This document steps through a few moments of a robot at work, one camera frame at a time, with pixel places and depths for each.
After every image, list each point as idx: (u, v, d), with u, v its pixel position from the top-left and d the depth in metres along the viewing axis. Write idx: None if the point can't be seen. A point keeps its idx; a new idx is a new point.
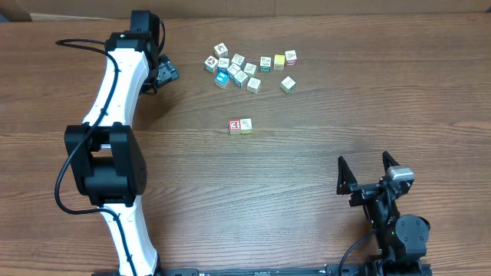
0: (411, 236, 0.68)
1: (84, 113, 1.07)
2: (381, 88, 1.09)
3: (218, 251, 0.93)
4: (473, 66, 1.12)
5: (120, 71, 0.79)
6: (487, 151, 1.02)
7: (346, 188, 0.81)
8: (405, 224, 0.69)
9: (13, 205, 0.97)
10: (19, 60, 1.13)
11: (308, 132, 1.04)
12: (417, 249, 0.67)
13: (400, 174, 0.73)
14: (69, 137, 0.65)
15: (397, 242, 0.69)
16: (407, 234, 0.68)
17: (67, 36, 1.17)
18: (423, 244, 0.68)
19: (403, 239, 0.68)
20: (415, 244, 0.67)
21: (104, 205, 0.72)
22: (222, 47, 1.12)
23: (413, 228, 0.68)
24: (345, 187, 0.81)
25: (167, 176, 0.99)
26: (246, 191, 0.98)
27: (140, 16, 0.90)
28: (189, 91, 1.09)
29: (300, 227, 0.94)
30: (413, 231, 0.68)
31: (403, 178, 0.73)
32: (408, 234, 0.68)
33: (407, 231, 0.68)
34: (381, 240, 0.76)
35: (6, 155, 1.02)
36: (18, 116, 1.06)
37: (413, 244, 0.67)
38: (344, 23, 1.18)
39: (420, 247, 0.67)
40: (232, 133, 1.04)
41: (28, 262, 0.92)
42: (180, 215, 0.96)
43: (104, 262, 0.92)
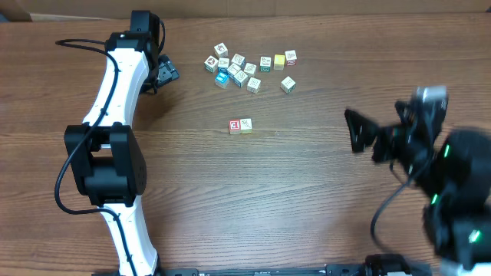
0: (476, 149, 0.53)
1: (84, 113, 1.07)
2: (381, 88, 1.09)
3: (218, 251, 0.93)
4: (472, 66, 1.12)
5: (120, 71, 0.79)
6: None
7: (365, 136, 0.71)
8: (463, 136, 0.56)
9: (13, 205, 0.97)
10: (19, 60, 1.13)
11: (308, 132, 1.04)
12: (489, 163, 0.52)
13: (430, 91, 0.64)
14: (69, 137, 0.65)
15: (462, 162, 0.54)
16: (470, 146, 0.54)
17: (67, 36, 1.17)
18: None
19: (467, 151, 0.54)
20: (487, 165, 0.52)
21: (104, 205, 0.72)
22: (222, 47, 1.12)
23: (476, 140, 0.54)
24: (364, 135, 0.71)
25: (168, 176, 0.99)
26: (246, 191, 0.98)
27: (140, 16, 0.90)
28: (189, 91, 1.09)
29: (300, 227, 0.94)
30: (476, 142, 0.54)
31: (435, 96, 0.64)
32: (471, 146, 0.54)
33: (469, 144, 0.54)
34: (435, 177, 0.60)
35: (5, 155, 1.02)
36: (18, 116, 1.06)
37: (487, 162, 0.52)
38: (344, 22, 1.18)
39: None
40: (232, 133, 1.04)
41: (28, 261, 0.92)
42: (180, 215, 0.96)
43: (104, 262, 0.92)
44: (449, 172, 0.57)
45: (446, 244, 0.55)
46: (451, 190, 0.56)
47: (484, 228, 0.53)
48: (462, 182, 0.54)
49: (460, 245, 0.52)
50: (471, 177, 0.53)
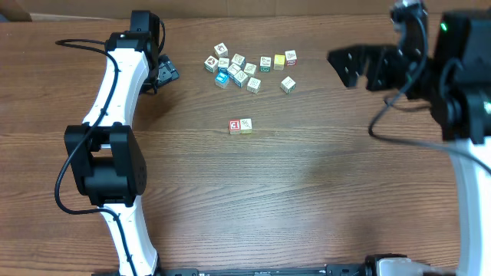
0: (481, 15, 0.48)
1: (84, 113, 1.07)
2: None
3: (218, 251, 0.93)
4: None
5: (120, 71, 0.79)
6: None
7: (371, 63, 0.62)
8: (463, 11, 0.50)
9: (13, 205, 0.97)
10: (19, 60, 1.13)
11: (308, 132, 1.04)
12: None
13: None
14: (69, 137, 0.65)
15: (460, 30, 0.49)
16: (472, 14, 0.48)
17: (67, 36, 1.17)
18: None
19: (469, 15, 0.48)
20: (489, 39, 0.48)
21: (104, 205, 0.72)
22: (222, 47, 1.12)
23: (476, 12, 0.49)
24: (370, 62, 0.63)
25: (167, 176, 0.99)
26: (246, 191, 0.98)
27: (140, 16, 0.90)
28: (189, 91, 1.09)
29: (300, 227, 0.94)
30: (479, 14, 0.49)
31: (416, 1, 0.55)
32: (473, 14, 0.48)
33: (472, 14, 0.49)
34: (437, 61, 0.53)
35: (5, 155, 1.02)
36: (18, 116, 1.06)
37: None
38: (344, 22, 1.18)
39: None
40: (232, 133, 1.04)
41: (28, 262, 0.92)
42: (180, 215, 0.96)
43: (105, 262, 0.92)
44: (453, 47, 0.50)
45: (455, 119, 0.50)
46: (456, 65, 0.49)
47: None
48: (465, 49, 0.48)
49: (472, 113, 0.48)
50: (473, 40, 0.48)
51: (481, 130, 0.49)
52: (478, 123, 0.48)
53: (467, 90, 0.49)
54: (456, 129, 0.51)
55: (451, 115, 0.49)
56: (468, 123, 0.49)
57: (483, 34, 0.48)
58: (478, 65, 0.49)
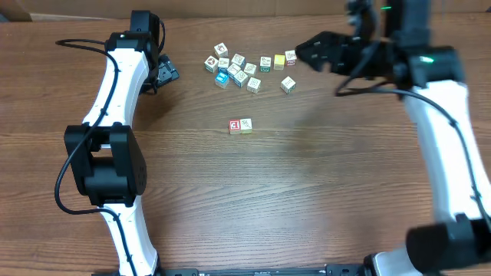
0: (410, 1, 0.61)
1: (84, 113, 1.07)
2: None
3: (218, 251, 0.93)
4: (472, 66, 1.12)
5: (120, 71, 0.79)
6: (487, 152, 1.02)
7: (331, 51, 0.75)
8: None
9: (13, 205, 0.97)
10: (19, 60, 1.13)
11: (308, 133, 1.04)
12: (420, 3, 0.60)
13: None
14: (69, 137, 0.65)
15: (395, 8, 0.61)
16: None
17: (67, 36, 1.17)
18: (427, 15, 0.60)
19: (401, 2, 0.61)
20: (420, 11, 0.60)
21: (104, 205, 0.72)
22: (222, 47, 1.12)
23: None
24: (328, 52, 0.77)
25: (168, 176, 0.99)
26: (246, 191, 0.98)
27: (140, 16, 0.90)
28: (189, 91, 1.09)
29: (300, 227, 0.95)
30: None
31: None
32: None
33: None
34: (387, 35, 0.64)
35: (5, 155, 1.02)
36: (18, 116, 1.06)
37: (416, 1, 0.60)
38: (344, 22, 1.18)
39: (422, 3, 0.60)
40: (232, 133, 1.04)
41: (28, 262, 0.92)
42: (180, 215, 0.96)
43: (105, 262, 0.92)
44: (394, 24, 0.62)
45: (402, 76, 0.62)
46: (400, 37, 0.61)
47: (434, 56, 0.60)
48: (404, 22, 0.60)
49: (414, 66, 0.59)
50: (409, 14, 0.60)
51: (424, 79, 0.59)
52: (420, 74, 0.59)
53: (410, 52, 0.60)
54: (406, 83, 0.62)
55: (397, 72, 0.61)
56: (411, 76, 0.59)
57: (413, 8, 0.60)
58: (417, 34, 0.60)
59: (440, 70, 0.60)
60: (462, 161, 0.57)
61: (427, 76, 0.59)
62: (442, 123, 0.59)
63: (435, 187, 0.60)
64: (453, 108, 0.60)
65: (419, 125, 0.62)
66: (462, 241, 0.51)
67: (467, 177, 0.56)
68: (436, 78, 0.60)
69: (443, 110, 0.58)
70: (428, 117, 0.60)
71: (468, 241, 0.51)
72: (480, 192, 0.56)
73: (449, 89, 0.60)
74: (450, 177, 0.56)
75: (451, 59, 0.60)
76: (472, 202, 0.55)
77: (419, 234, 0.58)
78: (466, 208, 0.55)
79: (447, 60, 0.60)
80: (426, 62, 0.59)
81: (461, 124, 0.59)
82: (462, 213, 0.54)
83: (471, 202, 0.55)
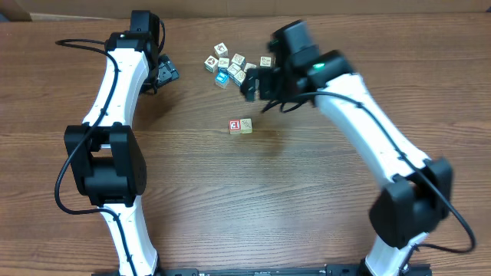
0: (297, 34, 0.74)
1: (84, 113, 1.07)
2: (381, 88, 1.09)
3: (218, 251, 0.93)
4: (472, 66, 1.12)
5: (120, 71, 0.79)
6: (487, 151, 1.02)
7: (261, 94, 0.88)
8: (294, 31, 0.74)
9: (13, 205, 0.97)
10: (19, 60, 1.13)
11: (308, 133, 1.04)
12: (299, 31, 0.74)
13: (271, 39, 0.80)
14: (69, 137, 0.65)
15: (280, 37, 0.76)
16: (294, 33, 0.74)
17: (67, 36, 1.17)
18: (307, 34, 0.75)
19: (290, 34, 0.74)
20: (300, 31, 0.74)
21: (104, 205, 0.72)
22: (222, 47, 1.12)
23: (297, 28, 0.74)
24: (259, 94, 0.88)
25: (168, 176, 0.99)
26: (246, 191, 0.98)
27: (140, 16, 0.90)
28: (189, 91, 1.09)
29: (300, 227, 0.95)
30: (298, 31, 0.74)
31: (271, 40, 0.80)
32: (294, 32, 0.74)
33: (295, 32, 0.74)
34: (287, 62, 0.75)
35: (5, 155, 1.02)
36: (18, 116, 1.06)
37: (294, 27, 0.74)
38: (344, 22, 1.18)
39: (301, 33, 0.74)
40: (232, 133, 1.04)
41: (28, 262, 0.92)
42: (180, 215, 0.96)
43: (105, 262, 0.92)
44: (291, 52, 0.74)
45: (307, 87, 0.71)
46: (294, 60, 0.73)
47: (325, 61, 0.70)
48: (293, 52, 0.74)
49: (310, 77, 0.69)
50: (293, 44, 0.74)
51: (323, 82, 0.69)
52: (318, 80, 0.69)
53: (304, 69, 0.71)
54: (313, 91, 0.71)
55: (301, 84, 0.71)
56: (314, 83, 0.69)
57: (294, 31, 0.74)
58: (305, 54, 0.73)
59: (334, 71, 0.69)
60: (379, 132, 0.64)
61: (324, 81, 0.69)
62: (351, 110, 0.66)
63: (370, 167, 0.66)
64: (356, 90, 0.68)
65: (337, 117, 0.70)
66: (404, 196, 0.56)
67: (387, 143, 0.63)
68: (335, 78, 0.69)
69: (345, 96, 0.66)
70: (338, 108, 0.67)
71: (408, 195, 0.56)
72: (403, 150, 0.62)
73: (350, 78, 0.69)
74: (374, 149, 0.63)
75: (340, 64, 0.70)
76: (400, 161, 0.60)
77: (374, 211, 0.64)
78: (397, 168, 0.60)
79: (337, 63, 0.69)
80: (317, 68, 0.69)
81: (365, 103, 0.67)
82: (396, 174, 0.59)
83: (400, 162, 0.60)
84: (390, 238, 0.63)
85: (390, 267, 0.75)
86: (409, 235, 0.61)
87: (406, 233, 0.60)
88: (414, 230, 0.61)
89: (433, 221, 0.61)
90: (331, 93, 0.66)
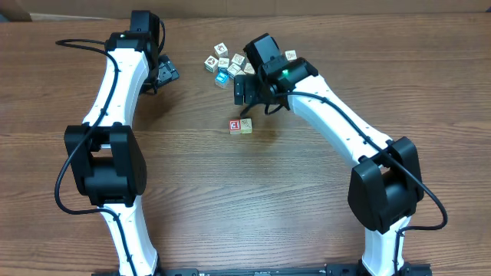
0: (265, 47, 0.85)
1: (84, 113, 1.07)
2: (381, 89, 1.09)
3: (218, 251, 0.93)
4: (472, 66, 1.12)
5: (120, 71, 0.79)
6: (487, 151, 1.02)
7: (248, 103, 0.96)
8: (261, 45, 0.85)
9: (13, 205, 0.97)
10: (19, 60, 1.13)
11: (307, 133, 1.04)
12: (266, 44, 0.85)
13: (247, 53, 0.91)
14: (69, 138, 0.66)
15: (251, 52, 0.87)
16: (263, 47, 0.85)
17: (67, 36, 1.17)
18: (274, 47, 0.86)
19: (259, 48, 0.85)
20: (268, 46, 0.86)
21: (104, 205, 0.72)
22: (222, 47, 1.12)
23: (265, 44, 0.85)
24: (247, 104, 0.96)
25: (168, 176, 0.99)
26: (245, 191, 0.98)
27: (140, 16, 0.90)
28: (189, 91, 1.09)
29: (300, 227, 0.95)
30: (265, 46, 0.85)
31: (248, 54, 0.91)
32: (263, 47, 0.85)
33: (263, 46, 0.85)
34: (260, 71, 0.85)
35: (6, 155, 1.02)
36: (18, 116, 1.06)
37: (261, 42, 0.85)
38: (344, 22, 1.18)
39: (268, 47, 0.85)
40: (232, 133, 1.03)
41: (28, 261, 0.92)
42: (180, 215, 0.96)
43: (105, 262, 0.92)
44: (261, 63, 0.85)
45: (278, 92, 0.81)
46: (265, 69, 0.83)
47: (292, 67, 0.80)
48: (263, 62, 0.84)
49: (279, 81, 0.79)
50: (261, 55, 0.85)
51: (291, 84, 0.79)
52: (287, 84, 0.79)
53: (273, 76, 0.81)
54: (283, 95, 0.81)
55: (272, 89, 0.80)
56: (284, 87, 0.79)
57: (261, 46, 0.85)
58: (275, 64, 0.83)
59: (300, 74, 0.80)
60: (344, 123, 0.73)
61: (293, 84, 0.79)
62: (318, 106, 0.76)
63: (344, 156, 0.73)
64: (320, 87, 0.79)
65: (309, 116, 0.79)
66: (372, 175, 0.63)
67: (350, 130, 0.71)
68: (302, 80, 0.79)
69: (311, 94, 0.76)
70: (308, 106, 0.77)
71: (376, 173, 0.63)
72: (367, 134, 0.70)
73: (314, 79, 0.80)
74: (341, 136, 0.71)
75: (306, 67, 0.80)
76: (366, 144, 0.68)
77: (352, 199, 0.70)
78: (363, 152, 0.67)
79: (302, 67, 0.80)
80: (286, 74, 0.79)
81: (330, 97, 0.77)
82: (362, 156, 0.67)
83: (365, 146, 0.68)
84: (369, 222, 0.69)
85: (383, 261, 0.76)
86: (386, 215, 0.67)
87: (383, 214, 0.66)
88: (390, 210, 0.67)
89: (405, 199, 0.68)
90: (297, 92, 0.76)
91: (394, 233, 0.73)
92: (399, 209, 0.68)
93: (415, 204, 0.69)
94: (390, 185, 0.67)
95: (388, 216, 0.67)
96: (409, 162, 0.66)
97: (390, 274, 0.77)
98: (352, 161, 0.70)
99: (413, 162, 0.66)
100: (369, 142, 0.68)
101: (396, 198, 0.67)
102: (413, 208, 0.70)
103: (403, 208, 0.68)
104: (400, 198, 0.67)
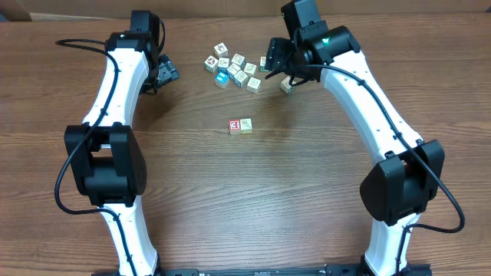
0: (307, 8, 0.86)
1: (84, 113, 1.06)
2: (381, 88, 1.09)
3: (219, 251, 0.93)
4: (472, 66, 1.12)
5: (120, 71, 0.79)
6: (487, 151, 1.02)
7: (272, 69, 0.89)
8: (304, 6, 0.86)
9: (13, 205, 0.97)
10: (19, 60, 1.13)
11: (308, 132, 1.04)
12: (308, 6, 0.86)
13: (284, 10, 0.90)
14: (69, 137, 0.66)
15: (290, 14, 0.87)
16: (304, 8, 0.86)
17: (67, 36, 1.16)
18: (314, 11, 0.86)
19: (300, 8, 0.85)
20: (308, 10, 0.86)
21: (104, 205, 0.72)
22: (222, 47, 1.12)
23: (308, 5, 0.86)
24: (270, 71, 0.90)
25: (168, 176, 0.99)
26: (246, 191, 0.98)
27: (140, 16, 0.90)
28: (189, 91, 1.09)
29: (300, 227, 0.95)
30: (308, 8, 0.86)
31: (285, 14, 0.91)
32: (305, 8, 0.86)
33: (306, 7, 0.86)
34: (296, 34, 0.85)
35: (5, 155, 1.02)
36: (18, 116, 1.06)
37: (303, 4, 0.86)
38: (344, 22, 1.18)
39: (311, 8, 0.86)
40: (232, 133, 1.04)
41: (28, 262, 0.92)
42: (180, 215, 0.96)
43: (105, 262, 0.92)
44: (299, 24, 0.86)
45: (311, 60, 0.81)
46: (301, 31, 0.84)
47: (331, 37, 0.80)
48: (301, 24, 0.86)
49: (317, 50, 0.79)
50: (300, 15, 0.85)
51: (329, 57, 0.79)
52: (325, 56, 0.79)
53: (311, 41, 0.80)
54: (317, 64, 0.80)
55: (308, 54, 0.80)
56: (319, 57, 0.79)
57: (303, 9, 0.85)
58: (313, 27, 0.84)
59: (339, 48, 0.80)
60: (377, 109, 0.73)
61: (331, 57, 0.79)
62: (354, 86, 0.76)
63: (366, 141, 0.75)
64: (360, 67, 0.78)
65: (340, 93, 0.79)
66: (396, 172, 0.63)
67: (383, 117, 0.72)
68: (342, 55, 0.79)
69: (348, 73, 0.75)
70: (342, 83, 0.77)
71: (400, 172, 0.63)
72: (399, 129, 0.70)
73: (355, 56, 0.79)
74: (373, 124, 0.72)
75: (347, 37, 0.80)
76: (396, 140, 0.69)
77: (366, 189, 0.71)
78: (391, 147, 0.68)
79: (343, 39, 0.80)
80: (325, 44, 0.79)
81: (367, 80, 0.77)
82: (390, 152, 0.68)
83: (394, 140, 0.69)
84: (377, 215, 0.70)
85: (387, 258, 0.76)
86: (396, 210, 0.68)
87: (394, 208, 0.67)
88: (402, 206, 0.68)
89: (420, 198, 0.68)
90: (336, 68, 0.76)
91: (401, 228, 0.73)
92: (410, 205, 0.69)
93: (427, 202, 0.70)
94: (408, 183, 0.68)
95: (398, 211, 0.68)
96: (434, 165, 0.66)
97: (390, 272, 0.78)
98: (376, 150, 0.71)
99: (439, 166, 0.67)
100: (399, 139, 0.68)
101: (411, 196, 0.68)
102: (424, 207, 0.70)
103: (414, 205, 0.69)
104: (414, 196, 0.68)
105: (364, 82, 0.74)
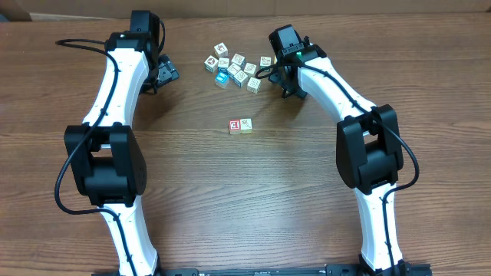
0: (288, 34, 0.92)
1: (84, 113, 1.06)
2: (381, 88, 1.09)
3: (218, 251, 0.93)
4: (472, 66, 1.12)
5: (120, 71, 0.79)
6: (487, 151, 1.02)
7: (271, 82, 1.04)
8: (285, 32, 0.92)
9: (13, 205, 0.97)
10: (19, 60, 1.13)
11: (308, 132, 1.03)
12: (288, 31, 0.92)
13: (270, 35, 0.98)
14: (69, 137, 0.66)
15: (275, 40, 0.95)
16: (286, 34, 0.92)
17: (67, 36, 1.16)
18: (295, 34, 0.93)
19: (281, 34, 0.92)
20: (290, 34, 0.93)
21: (104, 205, 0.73)
22: (222, 47, 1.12)
23: (288, 31, 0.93)
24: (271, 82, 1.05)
25: (168, 176, 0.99)
26: (246, 191, 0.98)
27: (140, 16, 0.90)
28: (189, 91, 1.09)
29: (300, 227, 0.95)
30: (288, 32, 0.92)
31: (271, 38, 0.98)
32: (286, 34, 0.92)
33: (287, 33, 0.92)
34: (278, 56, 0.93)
35: (6, 155, 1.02)
36: (18, 116, 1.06)
37: (285, 30, 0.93)
38: (344, 22, 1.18)
39: (290, 33, 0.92)
40: (232, 133, 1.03)
41: (28, 262, 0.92)
42: (180, 215, 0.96)
43: (105, 262, 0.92)
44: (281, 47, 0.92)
45: (291, 71, 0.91)
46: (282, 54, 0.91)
47: (306, 52, 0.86)
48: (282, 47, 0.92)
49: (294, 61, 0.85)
50: (281, 41, 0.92)
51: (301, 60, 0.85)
52: (298, 62, 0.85)
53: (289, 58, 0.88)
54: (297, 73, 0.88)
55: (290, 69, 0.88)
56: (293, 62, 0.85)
57: (284, 34, 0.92)
58: (292, 48, 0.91)
59: (311, 56, 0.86)
60: (337, 89, 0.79)
61: (304, 62, 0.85)
62: (320, 78, 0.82)
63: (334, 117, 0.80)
64: (324, 65, 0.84)
65: (311, 87, 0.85)
66: (353, 130, 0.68)
67: (342, 93, 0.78)
68: (313, 60, 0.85)
69: (315, 68, 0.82)
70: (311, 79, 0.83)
71: (357, 129, 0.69)
72: (357, 100, 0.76)
73: (322, 60, 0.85)
74: (334, 100, 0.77)
75: (318, 50, 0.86)
76: (354, 109, 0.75)
77: (338, 162, 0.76)
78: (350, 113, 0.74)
79: (314, 51, 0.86)
80: (299, 56, 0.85)
81: (333, 73, 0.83)
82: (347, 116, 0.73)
83: (352, 109, 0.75)
84: (350, 182, 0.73)
85: (376, 245, 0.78)
86: (366, 174, 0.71)
87: (363, 172, 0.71)
88: (370, 169, 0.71)
89: (386, 162, 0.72)
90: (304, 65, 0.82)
91: (379, 201, 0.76)
92: (379, 172, 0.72)
93: (396, 169, 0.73)
94: (373, 149, 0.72)
95: (367, 175, 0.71)
96: (392, 126, 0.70)
97: (386, 262, 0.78)
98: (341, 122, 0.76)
99: (397, 128, 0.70)
100: (357, 106, 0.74)
101: (377, 159, 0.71)
102: (393, 174, 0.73)
103: (383, 171, 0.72)
104: (380, 161, 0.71)
105: (327, 73, 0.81)
